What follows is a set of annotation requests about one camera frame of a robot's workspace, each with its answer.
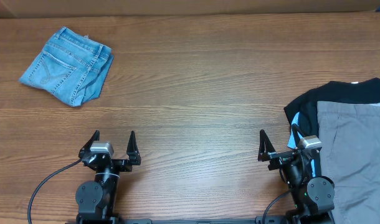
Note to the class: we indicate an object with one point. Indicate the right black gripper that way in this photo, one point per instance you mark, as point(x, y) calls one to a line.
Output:
point(283, 156)

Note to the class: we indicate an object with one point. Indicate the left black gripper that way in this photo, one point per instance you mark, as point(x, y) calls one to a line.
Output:
point(126, 165)

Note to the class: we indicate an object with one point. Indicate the grey shorts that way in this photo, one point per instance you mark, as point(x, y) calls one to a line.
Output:
point(350, 157)

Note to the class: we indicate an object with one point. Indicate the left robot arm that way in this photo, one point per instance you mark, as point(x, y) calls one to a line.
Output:
point(96, 198)

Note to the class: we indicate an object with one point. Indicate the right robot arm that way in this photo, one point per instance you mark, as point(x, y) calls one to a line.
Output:
point(300, 169)

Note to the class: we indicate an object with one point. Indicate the light blue garment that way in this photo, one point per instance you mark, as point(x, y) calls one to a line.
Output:
point(292, 144)

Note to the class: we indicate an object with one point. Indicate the folded blue denim jeans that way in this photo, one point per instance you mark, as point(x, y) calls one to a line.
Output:
point(71, 67)

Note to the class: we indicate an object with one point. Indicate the black t-shirt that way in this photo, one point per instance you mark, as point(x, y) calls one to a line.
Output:
point(361, 99)

